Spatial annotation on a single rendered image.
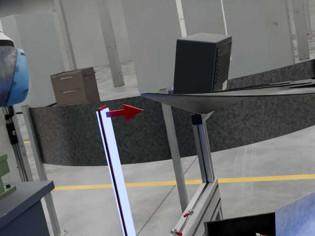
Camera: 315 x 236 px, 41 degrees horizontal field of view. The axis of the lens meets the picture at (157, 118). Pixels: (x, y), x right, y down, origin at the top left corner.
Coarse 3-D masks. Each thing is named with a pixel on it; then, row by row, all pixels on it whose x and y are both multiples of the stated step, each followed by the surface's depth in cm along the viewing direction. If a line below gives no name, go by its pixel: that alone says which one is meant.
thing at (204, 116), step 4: (212, 112) 123; (192, 116) 112; (196, 116) 112; (200, 116) 111; (204, 116) 115; (208, 116) 118; (192, 120) 112; (196, 120) 112; (200, 120) 112; (204, 120) 114; (192, 124) 113; (196, 124) 112; (200, 124) 112
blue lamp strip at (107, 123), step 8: (104, 112) 61; (104, 120) 61; (112, 128) 63; (112, 136) 63; (112, 144) 62; (112, 152) 62; (112, 160) 62; (120, 168) 64; (120, 176) 64; (120, 184) 63; (120, 192) 63; (120, 200) 63; (128, 208) 65; (128, 216) 65; (128, 224) 65; (128, 232) 64
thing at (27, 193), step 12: (48, 180) 97; (12, 192) 94; (24, 192) 92; (36, 192) 91; (48, 192) 95; (0, 204) 87; (12, 204) 86; (24, 204) 87; (36, 204) 92; (0, 216) 80; (12, 216) 83; (24, 216) 88; (36, 216) 92; (0, 228) 80; (12, 228) 84; (24, 228) 88; (36, 228) 91
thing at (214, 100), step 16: (304, 80) 53; (144, 96) 51; (160, 96) 49; (176, 96) 48; (192, 96) 48; (208, 96) 48; (224, 96) 47; (240, 96) 47; (256, 96) 47; (208, 112) 69
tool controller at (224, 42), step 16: (176, 48) 115; (192, 48) 113; (208, 48) 112; (224, 48) 122; (176, 64) 116; (192, 64) 114; (208, 64) 113; (224, 64) 124; (176, 80) 117; (192, 80) 115; (208, 80) 114; (224, 80) 130
